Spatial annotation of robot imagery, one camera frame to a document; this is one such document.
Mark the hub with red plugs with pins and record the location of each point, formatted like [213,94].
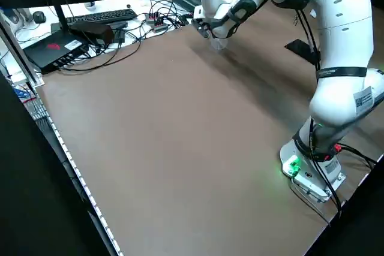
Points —
[156,22]

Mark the black computer mouse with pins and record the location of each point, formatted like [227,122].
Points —
[38,16]

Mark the black keyboard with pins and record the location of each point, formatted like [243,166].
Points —
[102,15]

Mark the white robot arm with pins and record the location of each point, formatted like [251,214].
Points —
[342,28]

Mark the black computer box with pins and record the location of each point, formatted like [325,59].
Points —
[51,49]

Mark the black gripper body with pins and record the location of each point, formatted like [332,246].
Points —
[202,26]

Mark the black power brick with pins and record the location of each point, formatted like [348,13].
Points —
[93,31]

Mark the clear glass funnel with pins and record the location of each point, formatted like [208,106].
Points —
[218,43]

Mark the aluminium frame post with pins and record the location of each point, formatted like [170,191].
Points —
[18,55]

